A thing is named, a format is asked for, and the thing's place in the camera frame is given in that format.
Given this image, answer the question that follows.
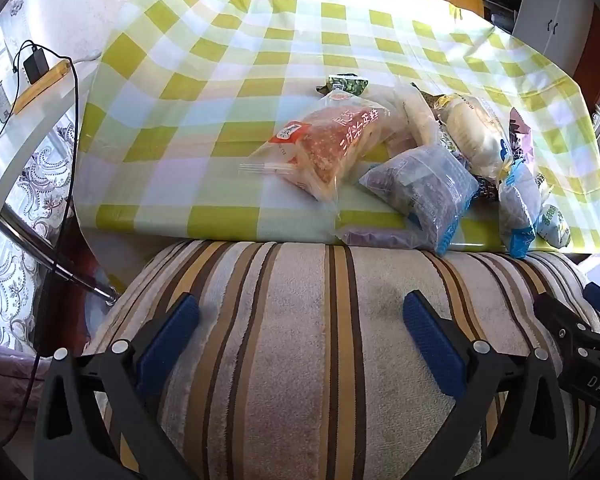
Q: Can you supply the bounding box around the white curved ledge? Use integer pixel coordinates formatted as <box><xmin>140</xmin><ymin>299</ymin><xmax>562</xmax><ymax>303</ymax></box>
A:
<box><xmin>0</xmin><ymin>50</ymin><xmax>101</xmax><ymax>271</ymax></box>

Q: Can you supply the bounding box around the yellow green checked tablecloth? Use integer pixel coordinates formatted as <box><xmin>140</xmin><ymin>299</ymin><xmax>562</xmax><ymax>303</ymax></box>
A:
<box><xmin>75</xmin><ymin>0</ymin><xmax>600</xmax><ymax>256</ymax></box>

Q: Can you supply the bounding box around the orange bread packet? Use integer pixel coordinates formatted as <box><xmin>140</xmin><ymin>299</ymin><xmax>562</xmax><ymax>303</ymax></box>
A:
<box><xmin>237</xmin><ymin>91</ymin><xmax>406</xmax><ymax>204</ymax></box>

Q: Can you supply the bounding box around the white round bread packet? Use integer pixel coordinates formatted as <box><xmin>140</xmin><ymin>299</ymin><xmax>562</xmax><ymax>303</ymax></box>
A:
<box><xmin>432</xmin><ymin>92</ymin><xmax>513</xmax><ymax>186</ymax></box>

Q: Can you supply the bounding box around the wooden strip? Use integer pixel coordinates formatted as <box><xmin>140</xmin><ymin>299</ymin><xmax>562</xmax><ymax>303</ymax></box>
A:
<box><xmin>12</xmin><ymin>60</ymin><xmax>71</xmax><ymax>116</ymax></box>

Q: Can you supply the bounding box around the black charger adapter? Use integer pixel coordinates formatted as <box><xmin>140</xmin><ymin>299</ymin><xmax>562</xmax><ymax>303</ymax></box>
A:
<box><xmin>22</xmin><ymin>46</ymin><xmax>51</xmax><ymax>84</ymax></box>

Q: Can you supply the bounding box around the purple white snack packet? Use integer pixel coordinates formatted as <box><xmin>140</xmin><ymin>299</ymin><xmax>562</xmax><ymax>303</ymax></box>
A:
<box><xmin>508</xmin><ymin>107</ymin><xmax>536</xmax><ymax>171</ymax></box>

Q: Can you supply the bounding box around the metal pole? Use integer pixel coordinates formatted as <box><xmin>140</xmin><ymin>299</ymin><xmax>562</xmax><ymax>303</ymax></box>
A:
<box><xmin>0</xmin><ymin>210</ymin><xmax>118</xmax><ymax>306</ymax></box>

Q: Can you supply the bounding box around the lace patterned curtain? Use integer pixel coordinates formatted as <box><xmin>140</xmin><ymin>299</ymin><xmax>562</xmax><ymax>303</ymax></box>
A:
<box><xmin>0</xmin><ymin>125</ymin><xmax>76</xmax><ymax>356</ymax></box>

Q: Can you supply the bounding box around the white cabinet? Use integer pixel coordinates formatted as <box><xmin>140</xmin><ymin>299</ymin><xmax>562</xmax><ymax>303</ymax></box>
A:
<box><xmin>510</xmin><ymin>0</ymin><xmax>596</xmax><ymax>66</ymax></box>

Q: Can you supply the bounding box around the black cable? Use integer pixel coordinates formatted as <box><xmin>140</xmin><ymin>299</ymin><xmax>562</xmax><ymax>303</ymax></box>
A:
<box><xmin>10</xmin><ymin>39</ymin><xmax>81</xmax><ymax>441</ymax></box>

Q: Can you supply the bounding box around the green white snack packet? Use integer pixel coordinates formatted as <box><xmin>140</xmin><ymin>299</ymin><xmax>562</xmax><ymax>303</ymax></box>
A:
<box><xmin>535</xmin><ymin>202</ymin><xmax>572</xmax><ymax>249</ymax></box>

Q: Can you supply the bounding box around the dark blue snack packet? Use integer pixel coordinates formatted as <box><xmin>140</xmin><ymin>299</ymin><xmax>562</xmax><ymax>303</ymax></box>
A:
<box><xmin>472</xmin><ymin>175</ymin><xmax>503</xmax><ymax>202</ymax></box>

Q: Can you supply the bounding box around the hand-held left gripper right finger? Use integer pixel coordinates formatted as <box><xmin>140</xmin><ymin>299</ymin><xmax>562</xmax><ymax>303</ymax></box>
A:
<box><xmin>402</xmin><ymin>290</ymin><xmax>571</xmax><ymax>480</ymax></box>

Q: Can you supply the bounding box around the blue white snack packet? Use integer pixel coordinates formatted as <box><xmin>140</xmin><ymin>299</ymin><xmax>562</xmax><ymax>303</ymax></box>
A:
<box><xmin>497</xmin><ymin>160</ymin><xmax>543</xmax><ymax>259</ymax></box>

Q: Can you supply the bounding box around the pink cloth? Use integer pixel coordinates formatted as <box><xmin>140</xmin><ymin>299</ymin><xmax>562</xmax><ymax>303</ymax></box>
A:
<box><xmin>0</xmin><ymin>340</ymin><xmax>46</xmax><ymax>461</ymax></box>

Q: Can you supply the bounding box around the small dark green snack packet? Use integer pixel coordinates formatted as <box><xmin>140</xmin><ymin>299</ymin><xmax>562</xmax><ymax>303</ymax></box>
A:
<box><xmin>315</xmin><ymin>74</ymin><xmax>370</xmax><ymax>97</ymax></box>

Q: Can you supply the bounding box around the purple snack packet blue edge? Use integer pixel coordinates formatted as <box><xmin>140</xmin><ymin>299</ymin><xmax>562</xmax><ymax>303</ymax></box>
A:
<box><xmin>358</xmin><ymin>145</ymin><xmax>481</xmax><ymax>256</ymax></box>

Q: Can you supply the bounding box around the clear packet with white roll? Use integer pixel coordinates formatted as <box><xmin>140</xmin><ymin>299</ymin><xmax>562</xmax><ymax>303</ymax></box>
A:
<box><xmin>380</xmin><ymin>85</ymin><xmax>448</xmax><ymax>153</ymax></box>

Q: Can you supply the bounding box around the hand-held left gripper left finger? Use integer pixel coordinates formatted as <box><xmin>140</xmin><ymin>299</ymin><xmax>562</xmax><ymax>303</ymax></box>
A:
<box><xmin>32</xmin><ymin>292</ymin><xmax>203</xmax><ymax>480</ymax></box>

